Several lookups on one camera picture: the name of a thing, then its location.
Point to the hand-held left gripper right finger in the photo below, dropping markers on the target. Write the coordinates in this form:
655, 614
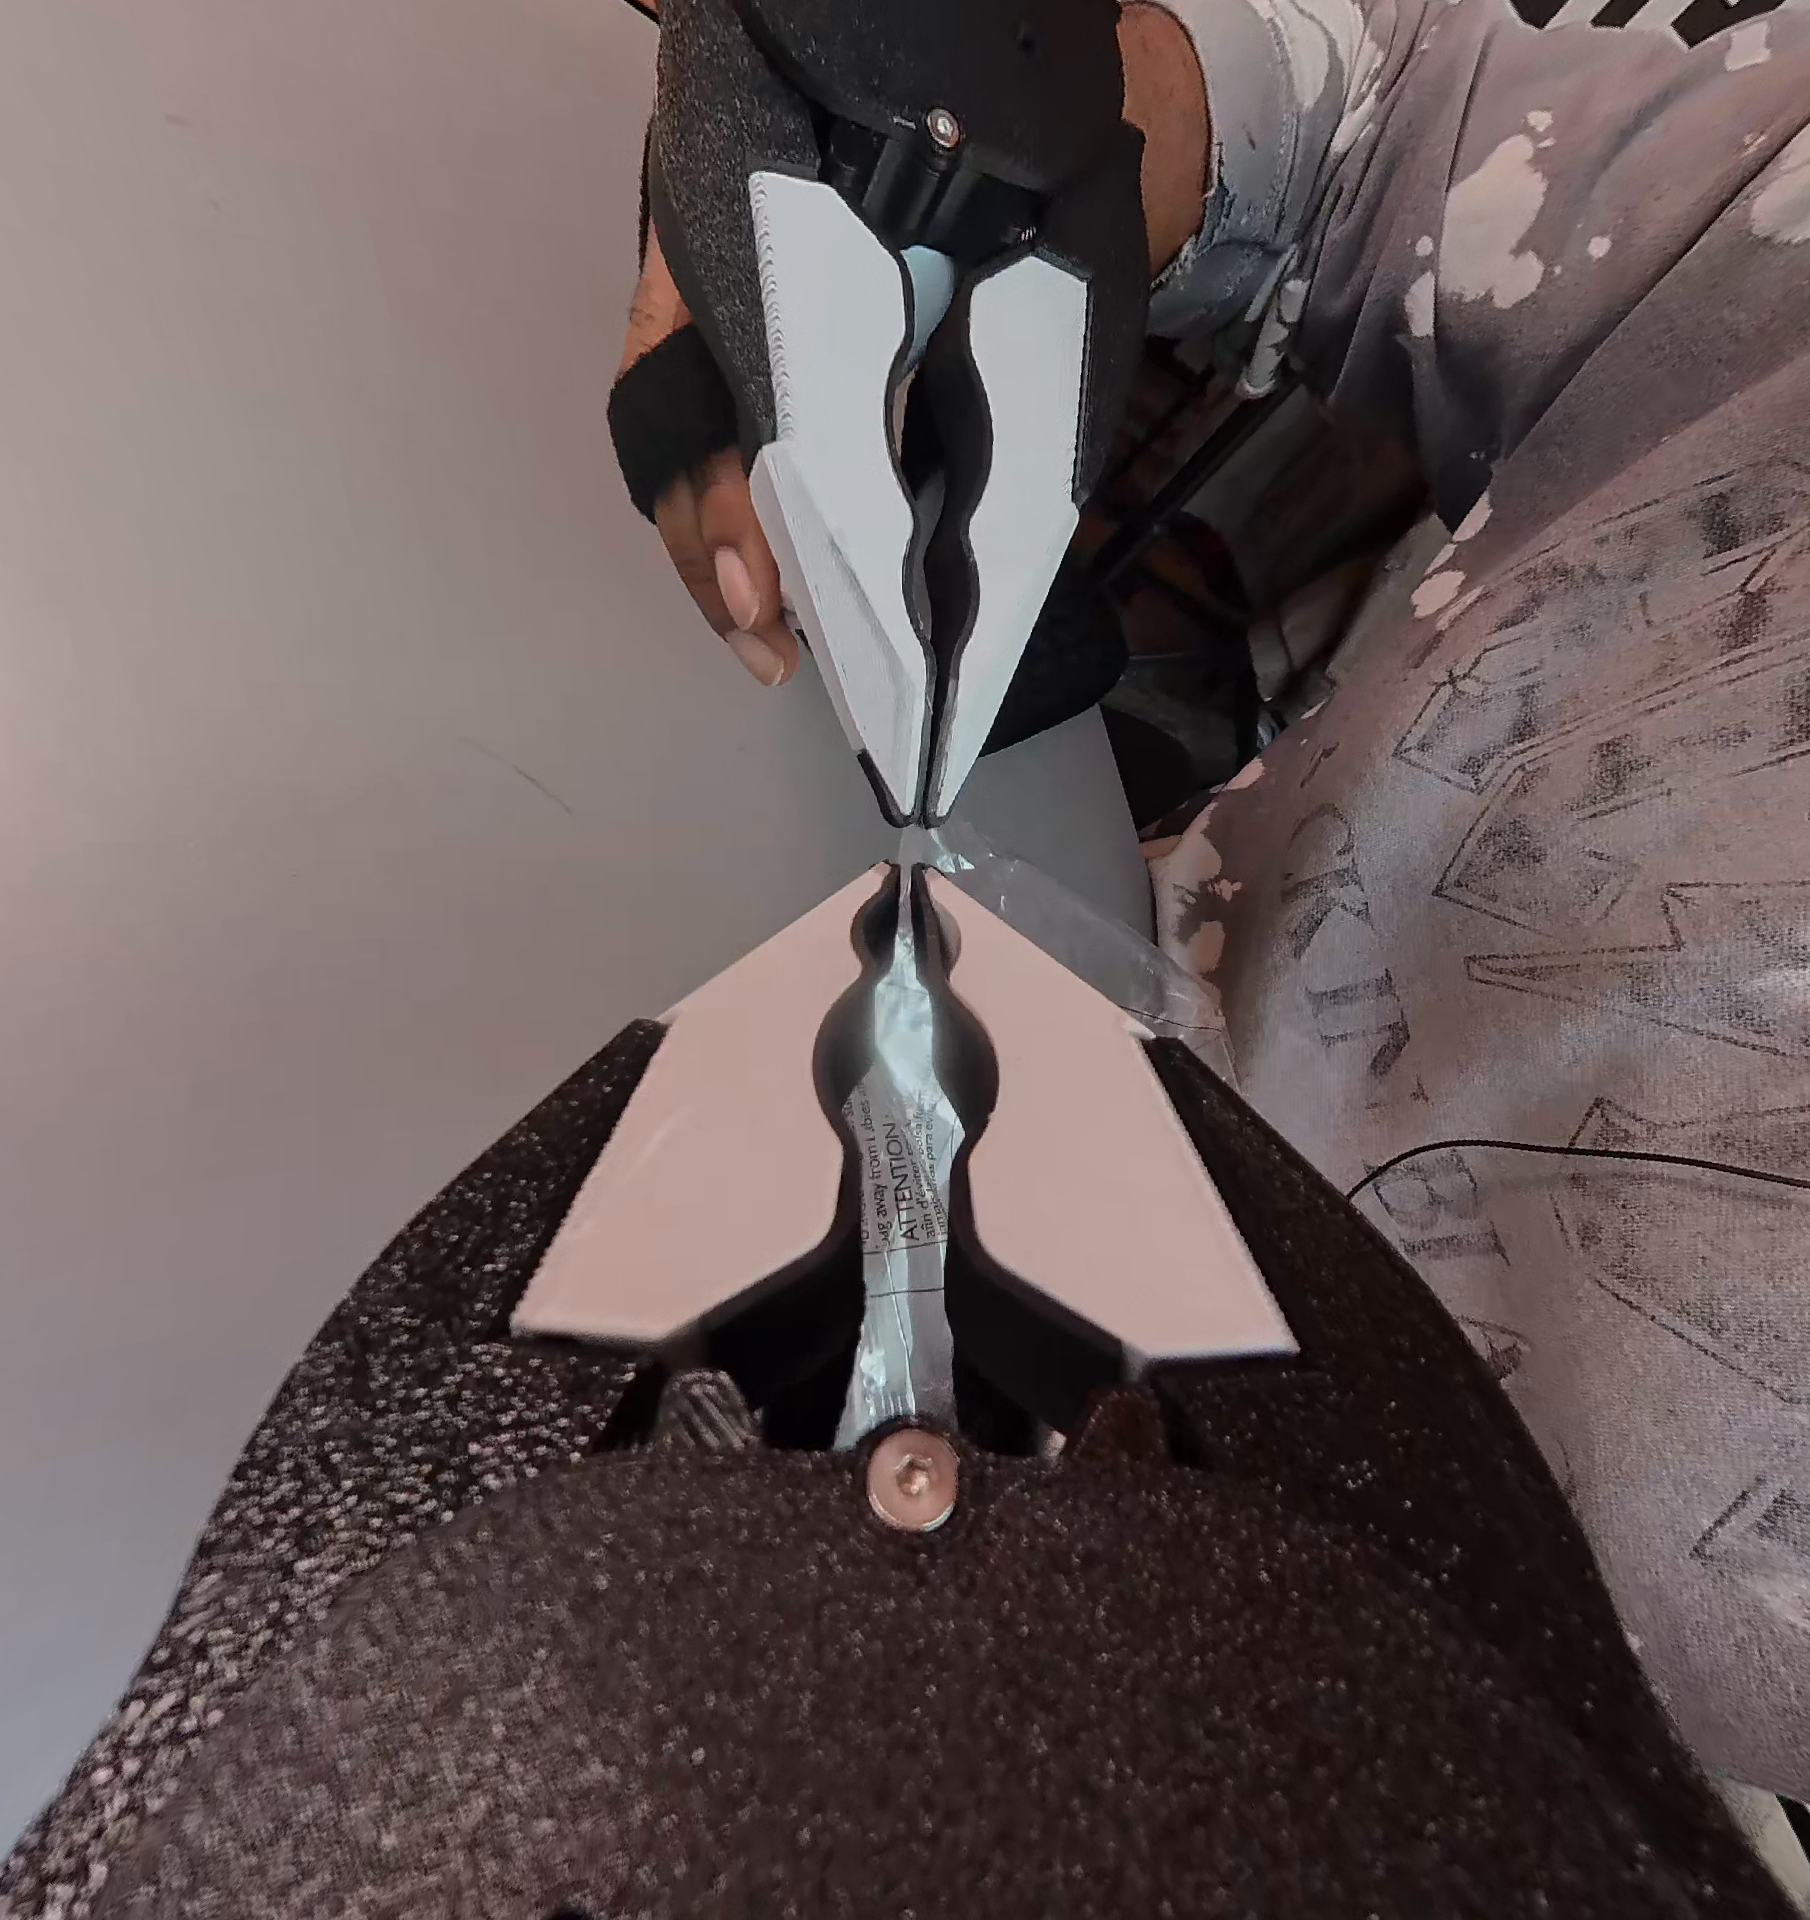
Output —
1114, 1201

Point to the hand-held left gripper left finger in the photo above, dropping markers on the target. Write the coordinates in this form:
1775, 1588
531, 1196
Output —
681, 1184

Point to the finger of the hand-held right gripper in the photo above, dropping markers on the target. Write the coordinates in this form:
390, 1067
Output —
831, 495
1019, 481

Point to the clear bag of mixed parts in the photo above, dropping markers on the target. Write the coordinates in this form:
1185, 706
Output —
1055, 930

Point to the person's right forearm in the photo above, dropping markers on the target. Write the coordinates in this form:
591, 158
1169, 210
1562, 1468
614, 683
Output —
1264, 195

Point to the person's right hand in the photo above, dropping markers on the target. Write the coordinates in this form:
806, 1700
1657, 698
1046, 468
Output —
718, 554

